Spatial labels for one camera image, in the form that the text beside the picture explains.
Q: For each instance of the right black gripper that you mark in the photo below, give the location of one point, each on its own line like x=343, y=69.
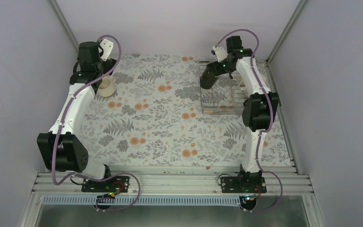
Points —
x=218, y=72

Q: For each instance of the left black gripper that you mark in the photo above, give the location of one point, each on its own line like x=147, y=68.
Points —
x=111, y=62

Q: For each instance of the beige white ceramic mug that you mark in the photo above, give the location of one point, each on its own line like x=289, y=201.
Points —
x=107, y=87

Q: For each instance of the black matte mug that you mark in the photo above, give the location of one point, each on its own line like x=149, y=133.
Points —
x=208, y=79

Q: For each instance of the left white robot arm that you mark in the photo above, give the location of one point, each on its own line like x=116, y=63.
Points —
x=60, y=147

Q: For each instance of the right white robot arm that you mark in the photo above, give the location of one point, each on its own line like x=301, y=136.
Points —
x=257, y=126

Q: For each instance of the yellow white cup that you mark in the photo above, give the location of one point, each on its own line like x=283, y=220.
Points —
x=242, y=85

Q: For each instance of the floral patterned table mat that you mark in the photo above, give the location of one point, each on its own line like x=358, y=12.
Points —
x=155, y=118

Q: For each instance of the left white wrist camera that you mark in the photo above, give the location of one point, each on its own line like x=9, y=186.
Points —
x=105, y=49

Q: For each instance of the metal wire dish rack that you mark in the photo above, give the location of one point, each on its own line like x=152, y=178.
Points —
x=225, y=97

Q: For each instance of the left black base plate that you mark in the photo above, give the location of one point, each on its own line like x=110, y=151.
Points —
x=114, y=185

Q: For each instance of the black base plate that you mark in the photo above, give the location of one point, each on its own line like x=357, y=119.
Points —
x=114, y=185
x=231, y=184

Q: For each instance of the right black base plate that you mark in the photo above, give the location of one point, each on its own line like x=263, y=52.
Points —
x=231, y=184

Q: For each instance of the aluminium mounting rail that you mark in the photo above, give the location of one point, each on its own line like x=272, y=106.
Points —
x=184, y=180

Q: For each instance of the slotted grey cable duct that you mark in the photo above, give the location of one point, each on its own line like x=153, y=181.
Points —
x=151, y=200

